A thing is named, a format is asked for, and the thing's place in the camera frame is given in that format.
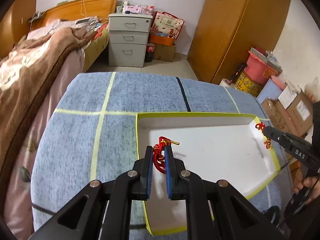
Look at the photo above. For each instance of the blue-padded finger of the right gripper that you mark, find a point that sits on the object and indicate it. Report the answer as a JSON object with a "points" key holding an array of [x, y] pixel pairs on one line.
{"points": [[305, 152]]}

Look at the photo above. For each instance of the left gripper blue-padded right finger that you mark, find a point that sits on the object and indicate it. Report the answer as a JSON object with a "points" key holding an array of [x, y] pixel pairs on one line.
{"points": [[173, 168]]}

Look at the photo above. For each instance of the orange box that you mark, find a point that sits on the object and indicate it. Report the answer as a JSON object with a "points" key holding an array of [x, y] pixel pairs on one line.
{"points": [[163, 40]]}

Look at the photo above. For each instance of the blue checked bed cover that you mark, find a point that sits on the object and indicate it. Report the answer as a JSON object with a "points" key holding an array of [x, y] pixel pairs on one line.
{"points": [[92, 133]]}

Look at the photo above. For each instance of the brown cardboard box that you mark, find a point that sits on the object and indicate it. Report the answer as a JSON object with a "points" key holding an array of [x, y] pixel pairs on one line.
{"points": [[296, 119]]}

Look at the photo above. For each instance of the brown fleece blanket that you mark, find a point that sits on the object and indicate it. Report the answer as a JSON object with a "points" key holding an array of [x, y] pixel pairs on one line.
{"points": [[27, 75]]}

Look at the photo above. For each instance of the red patterned gift bag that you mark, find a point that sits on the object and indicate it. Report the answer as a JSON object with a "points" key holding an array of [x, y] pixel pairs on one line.
{"points": [[167, 24]]}

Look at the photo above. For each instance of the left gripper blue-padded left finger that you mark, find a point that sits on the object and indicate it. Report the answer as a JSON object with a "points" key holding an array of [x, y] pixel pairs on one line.
{"points": [[142, 183]]}

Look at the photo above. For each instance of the wooden wardrobe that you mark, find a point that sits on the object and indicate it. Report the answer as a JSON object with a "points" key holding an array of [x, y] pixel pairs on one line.
{"points": [[227, 29]]}

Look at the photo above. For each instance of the white paper roll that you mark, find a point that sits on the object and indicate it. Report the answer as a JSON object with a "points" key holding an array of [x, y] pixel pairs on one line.
{"points": [[225, 83]]}

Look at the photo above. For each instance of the pink plastic basket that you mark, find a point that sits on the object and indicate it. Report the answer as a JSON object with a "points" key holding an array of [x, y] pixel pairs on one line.
{"points": [[257, 70]]}

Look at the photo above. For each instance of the grey three-drawer nightstand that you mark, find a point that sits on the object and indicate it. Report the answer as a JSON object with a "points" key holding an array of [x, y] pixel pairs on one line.
{"points": [[128, 36]]}

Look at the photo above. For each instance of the cola bottle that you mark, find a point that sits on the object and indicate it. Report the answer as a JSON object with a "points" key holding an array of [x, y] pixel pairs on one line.
{"points": [[150, 48]]}

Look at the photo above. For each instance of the person's right hand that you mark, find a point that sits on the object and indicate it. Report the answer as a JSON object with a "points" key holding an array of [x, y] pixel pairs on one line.
{"points": [[300, 181]]}

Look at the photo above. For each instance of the yellow patterned tin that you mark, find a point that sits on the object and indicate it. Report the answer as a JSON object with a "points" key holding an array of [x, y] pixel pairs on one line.
{"points": [[245, 84]]}

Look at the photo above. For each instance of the wooden headboard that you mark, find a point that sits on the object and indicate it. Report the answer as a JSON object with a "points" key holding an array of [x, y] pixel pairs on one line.
{"points": [[76, 10]]}

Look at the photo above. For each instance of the green shallow cardboard tray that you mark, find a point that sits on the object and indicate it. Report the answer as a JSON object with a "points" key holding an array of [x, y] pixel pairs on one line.
{"points": [[214, 145]]}

